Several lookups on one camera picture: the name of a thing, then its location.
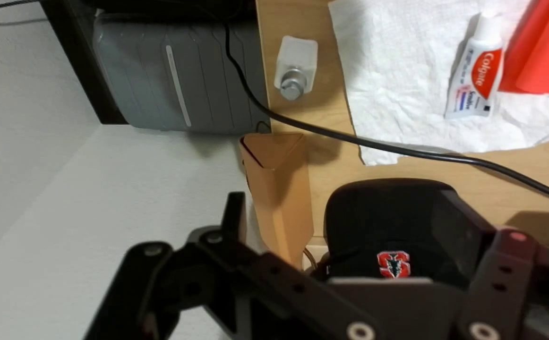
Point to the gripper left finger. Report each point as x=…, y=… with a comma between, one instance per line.
x=236, y=283

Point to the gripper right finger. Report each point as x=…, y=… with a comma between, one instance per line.
x=503, y=283

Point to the small white bottle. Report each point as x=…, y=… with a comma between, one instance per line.
x=297, y=59

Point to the triangular cardboard box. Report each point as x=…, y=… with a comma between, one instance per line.
x=281, y=198

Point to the black cap with red emblem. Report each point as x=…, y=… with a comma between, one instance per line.
x=383, y=222

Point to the white toothpaste tube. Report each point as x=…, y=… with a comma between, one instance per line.
x=477, y=71

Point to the grey ribbed appliance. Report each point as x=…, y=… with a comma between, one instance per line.
x=161, y=75

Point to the white paper towel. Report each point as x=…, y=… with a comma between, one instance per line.
x=397, y=71

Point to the red plastic object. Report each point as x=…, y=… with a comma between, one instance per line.
x=546, y=47

